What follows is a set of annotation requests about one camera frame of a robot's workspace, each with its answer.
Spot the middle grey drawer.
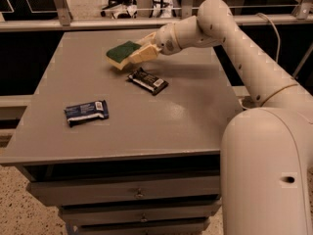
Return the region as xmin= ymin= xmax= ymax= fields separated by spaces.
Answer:
xmin=60 ymin=199 xmax=221 ymax=226

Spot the grey drawer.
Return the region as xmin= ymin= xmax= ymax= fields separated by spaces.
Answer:
xmin=60 ymin=199 xmax=221 ymax=226
xmin=27 ymin=171 xmax=220 ymax=206
xmin=68 ymin=217 xmax=209 ymax=235

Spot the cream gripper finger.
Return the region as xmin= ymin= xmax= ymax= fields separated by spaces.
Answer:
xmin=128 ymin=44 xmax=160 ymax=64
xmin=137 ymin=32 xmax=157 ymax=46

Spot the black office chair base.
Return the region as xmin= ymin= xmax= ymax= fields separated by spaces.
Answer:
xmin=101 ymin=0 xmax=137 ymax=19

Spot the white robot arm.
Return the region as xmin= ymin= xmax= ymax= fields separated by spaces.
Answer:
xmin=130 ymin=0 xmax=313 ymax=235

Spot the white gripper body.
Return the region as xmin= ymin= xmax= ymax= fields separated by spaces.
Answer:
xmin=155 ymin=23 xmax=179 ymax=55

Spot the blue rxbar blueberry wrapper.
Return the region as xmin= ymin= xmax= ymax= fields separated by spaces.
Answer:
xmin=64 ymin=100 xmax=109 ymax=127

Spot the grey drawer cabinet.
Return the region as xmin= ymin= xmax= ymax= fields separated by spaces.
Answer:
xmin=0 ymin=27 xmax=244 ymax=235

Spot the grey metal railing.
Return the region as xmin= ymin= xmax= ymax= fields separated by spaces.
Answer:
xmin=0 ymin=0 xmax=313 ymax=32

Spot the white cable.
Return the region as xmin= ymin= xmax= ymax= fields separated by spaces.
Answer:
xmin=241 ymin=12 xmax=282 ymax=110

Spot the green and yellow sponge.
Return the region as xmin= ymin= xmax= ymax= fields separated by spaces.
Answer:
xmin=106 ymin=41 xmax=141 ymax=70

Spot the bottom grey drawer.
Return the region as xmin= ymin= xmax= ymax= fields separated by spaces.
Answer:
xmin=68 ymin=217 xmax=209 ymax=235

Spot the top grey drawer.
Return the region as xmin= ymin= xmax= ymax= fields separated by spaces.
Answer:
xmin=27 ymin=171 xmax=220 ymax=206

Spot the black rxbar wrapper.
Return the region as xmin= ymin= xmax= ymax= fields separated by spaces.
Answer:
xmin=128 ymin=68 xmax=168 ymax=96

